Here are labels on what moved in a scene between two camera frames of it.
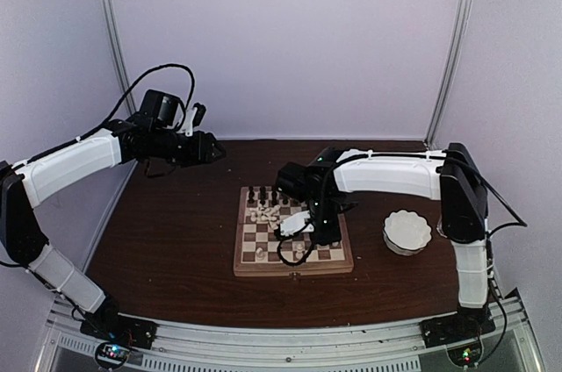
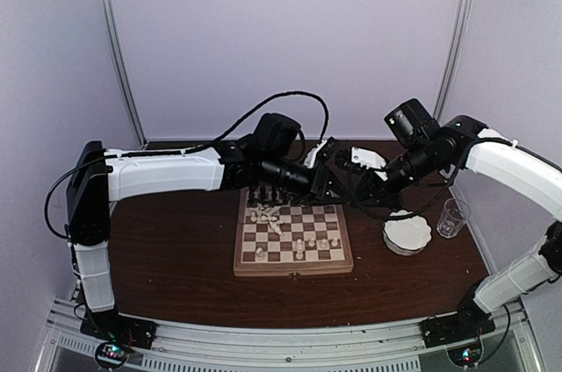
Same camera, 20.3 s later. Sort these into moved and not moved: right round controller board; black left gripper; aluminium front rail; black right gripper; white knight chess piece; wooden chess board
Moved: black left gripper; black right gripper
Not moved: wooden chess board; white knight chess piece; aluminium front rail; right round controller board
